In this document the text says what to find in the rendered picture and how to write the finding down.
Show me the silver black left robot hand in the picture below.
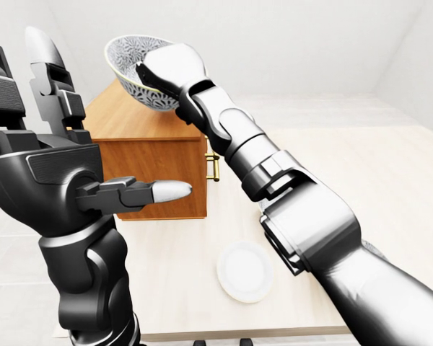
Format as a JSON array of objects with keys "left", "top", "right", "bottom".
[{"left": 0, "top": 25, "right": 193, "bottom": 239}]

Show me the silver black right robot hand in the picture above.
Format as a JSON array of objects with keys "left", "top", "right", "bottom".
[{"left": 135, "top": 42, "right": 209, "bottom": 108}]

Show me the wooden cabinet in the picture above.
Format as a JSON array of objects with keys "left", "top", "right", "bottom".
[{"left": 82, "top": 78, "right": 223, "bottom": 221}]

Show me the white plate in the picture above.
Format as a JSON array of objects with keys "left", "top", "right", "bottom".
[{"left": 216, "top": 239, "right": 276, "bottom": 304}]

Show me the brass cabinet handle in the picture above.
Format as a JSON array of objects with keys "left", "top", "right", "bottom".
[{"left": 204, "top": 151, "right": 222, "bottom": 182}]

